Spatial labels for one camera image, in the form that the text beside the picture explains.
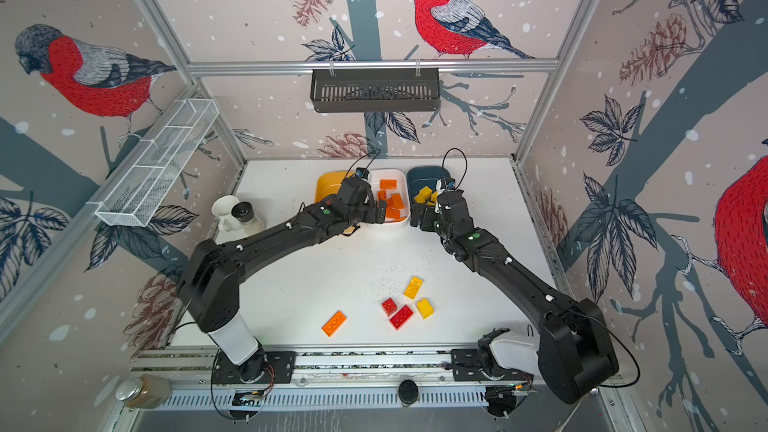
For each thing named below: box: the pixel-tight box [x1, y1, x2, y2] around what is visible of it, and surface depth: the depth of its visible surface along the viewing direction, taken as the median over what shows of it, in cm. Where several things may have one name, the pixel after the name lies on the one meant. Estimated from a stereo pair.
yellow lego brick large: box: [404, 276, 423, 300], surface depth 88 cm
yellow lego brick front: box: [416, 298, 435, 320], surface depth 84 cm
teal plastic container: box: [406, 165, 451, 200], surface depth 113 cm
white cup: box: [211, 195, 241, 232], surface depth 97 cm
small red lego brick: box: [382, 297, 397, 317], surface depth 83 cm
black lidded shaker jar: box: [231, 201, 265, 235], surface depth 94 cm
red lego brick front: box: [389, 304, 414, 331], surface depth 83 cm
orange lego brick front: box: [321, 310, 347, 337], surface depth 81 cm
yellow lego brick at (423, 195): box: [414, 186, 433, 204], surface depth 109 cm
